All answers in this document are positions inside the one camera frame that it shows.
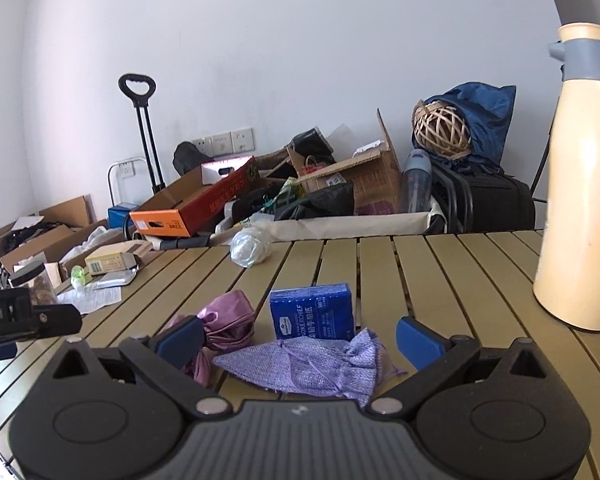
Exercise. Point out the black handbag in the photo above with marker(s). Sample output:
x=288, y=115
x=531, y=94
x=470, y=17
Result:
x=310, y=145

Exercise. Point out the purple mesh pouch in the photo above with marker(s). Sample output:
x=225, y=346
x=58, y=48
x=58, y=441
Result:
x=305, y=365

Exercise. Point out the black cloth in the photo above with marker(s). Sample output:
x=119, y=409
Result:
x=325, y=202

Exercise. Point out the silver foil pack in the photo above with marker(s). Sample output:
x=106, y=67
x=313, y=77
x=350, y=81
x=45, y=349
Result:
x=115, y=277

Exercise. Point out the rattan ball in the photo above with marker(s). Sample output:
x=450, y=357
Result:
x=442, y=130

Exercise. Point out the yellow thermos jug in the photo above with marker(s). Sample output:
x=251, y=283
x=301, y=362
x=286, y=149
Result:
x=580, y=185

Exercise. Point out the pale yellow small carton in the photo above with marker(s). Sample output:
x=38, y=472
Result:
x=107, y=262

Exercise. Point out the white box with black window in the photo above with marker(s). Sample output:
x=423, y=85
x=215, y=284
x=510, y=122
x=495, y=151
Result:
x=225, y=170

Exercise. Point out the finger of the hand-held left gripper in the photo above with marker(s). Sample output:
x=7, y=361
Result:
x=55, y=320

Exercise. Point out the white wall socket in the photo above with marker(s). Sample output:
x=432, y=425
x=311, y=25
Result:
x=243, y=141
x=221, y=143
x=127, y=171
x=201, y=146

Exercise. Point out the blue plastic crate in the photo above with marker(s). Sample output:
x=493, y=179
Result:
x=122, y=212

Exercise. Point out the clear plastic bag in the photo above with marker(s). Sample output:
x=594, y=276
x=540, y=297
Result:
x=250, y=247

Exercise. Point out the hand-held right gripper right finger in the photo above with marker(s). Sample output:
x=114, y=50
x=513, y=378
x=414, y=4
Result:
x=422, y=342

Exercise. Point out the clear jar with black lid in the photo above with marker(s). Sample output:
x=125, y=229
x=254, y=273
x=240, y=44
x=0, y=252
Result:
x=40, y=285

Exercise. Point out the white plastic bag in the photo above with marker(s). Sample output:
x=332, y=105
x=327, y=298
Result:
x=90, y=242

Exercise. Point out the brown open cardboard box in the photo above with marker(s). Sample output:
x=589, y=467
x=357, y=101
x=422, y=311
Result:
x=370, y=180

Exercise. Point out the grey blue water bottle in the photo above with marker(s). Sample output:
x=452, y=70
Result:
x=416, y=185

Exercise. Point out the olive folding table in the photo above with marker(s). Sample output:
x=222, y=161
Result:
x=430, y=270

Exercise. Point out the mauve satin pouch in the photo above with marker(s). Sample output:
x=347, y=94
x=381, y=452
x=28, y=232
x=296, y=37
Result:
x=227, y=320

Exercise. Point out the dark blue cloth bag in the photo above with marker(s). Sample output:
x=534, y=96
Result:
x=485, y=115

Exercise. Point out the large open cardboard box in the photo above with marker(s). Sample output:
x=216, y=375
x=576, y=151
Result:
x=70, y=210

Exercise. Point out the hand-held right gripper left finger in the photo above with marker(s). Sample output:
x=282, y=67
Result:
x=180, y=342

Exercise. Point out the blue tissue pack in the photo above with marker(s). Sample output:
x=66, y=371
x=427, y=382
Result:
x=312, y=310

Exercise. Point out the dark cap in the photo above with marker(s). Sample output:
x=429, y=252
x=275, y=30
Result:
x=190, y=157

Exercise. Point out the small green bottle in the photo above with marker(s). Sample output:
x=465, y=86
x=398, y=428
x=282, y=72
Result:
x=79, y=275

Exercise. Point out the white paper sheet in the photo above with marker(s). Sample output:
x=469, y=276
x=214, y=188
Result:
x=95, y=300

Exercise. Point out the green yellow packet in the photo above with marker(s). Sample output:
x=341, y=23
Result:
x=285, y=195

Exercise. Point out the orange cardboard box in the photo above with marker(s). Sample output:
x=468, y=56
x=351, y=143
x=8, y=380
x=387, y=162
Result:
x=180, y=215

